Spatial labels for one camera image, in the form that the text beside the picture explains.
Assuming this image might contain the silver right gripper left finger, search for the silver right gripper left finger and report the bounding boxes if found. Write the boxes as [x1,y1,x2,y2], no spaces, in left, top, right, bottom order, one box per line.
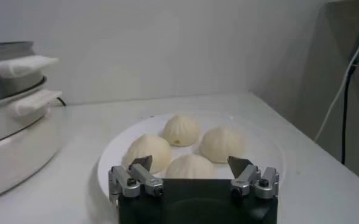
[107,155,165,203]

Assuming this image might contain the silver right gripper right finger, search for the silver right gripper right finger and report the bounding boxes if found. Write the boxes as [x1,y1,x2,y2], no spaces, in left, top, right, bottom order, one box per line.
[227,155,280,200]

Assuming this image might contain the white steamed baozi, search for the white steamed baozi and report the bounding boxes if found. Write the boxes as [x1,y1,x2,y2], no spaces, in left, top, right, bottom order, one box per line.
[123,135,172,175]
[199,126,246,164]
[165,154,219,180]
[161,114,201,147]

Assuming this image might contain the white round plate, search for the white round plate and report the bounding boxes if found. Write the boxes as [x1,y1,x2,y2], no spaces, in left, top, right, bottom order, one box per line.
[97,111,287,203]

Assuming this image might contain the white electric cooker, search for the white electric cooker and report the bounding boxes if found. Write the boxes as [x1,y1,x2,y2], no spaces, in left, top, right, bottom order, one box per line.
[0,75,65,203]

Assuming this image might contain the white hanging cable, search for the white hanging cable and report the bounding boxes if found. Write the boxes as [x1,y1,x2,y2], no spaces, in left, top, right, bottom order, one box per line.
[314,12,359,143]

